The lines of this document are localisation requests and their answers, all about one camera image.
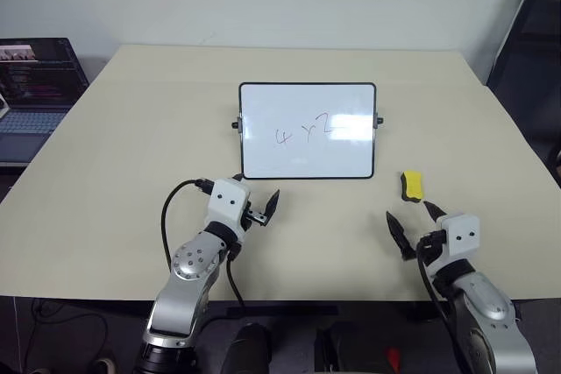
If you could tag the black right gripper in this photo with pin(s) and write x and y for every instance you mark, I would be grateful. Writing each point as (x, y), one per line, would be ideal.
(434, 244)

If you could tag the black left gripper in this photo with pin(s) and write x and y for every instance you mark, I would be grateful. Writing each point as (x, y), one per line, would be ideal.
(253, 214)

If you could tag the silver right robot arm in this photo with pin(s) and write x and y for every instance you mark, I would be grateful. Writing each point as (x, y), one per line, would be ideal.
(486, 317)

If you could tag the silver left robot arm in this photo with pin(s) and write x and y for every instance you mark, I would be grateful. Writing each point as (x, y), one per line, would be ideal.
(188, 277)

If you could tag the yellow and black eraser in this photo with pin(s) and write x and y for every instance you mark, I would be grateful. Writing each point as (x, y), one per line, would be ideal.
(413, 185)

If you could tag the small black-framed whiteboard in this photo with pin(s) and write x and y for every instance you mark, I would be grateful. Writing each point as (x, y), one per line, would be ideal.
(307, 129)

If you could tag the small red object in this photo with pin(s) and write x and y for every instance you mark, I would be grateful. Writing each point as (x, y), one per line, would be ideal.
(393, 355)

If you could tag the dark rounded shape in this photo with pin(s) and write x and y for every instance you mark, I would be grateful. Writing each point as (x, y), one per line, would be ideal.
(247, 350)

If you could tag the black chair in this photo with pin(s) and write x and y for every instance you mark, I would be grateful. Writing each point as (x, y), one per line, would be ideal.
(530, 76)

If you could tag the beige shoe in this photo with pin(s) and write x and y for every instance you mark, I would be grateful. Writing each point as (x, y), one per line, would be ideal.
(104, 365)

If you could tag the open laptop computer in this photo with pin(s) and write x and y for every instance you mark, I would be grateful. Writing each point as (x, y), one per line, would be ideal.
(30, 98)

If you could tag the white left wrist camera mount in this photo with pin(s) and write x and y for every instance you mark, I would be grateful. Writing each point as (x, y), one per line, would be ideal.
(228, 201)

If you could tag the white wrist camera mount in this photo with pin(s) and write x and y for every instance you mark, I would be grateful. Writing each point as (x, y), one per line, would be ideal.
(228, 201)
(462, 234)

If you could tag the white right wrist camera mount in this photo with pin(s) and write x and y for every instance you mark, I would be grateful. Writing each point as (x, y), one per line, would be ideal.
(462, 234)

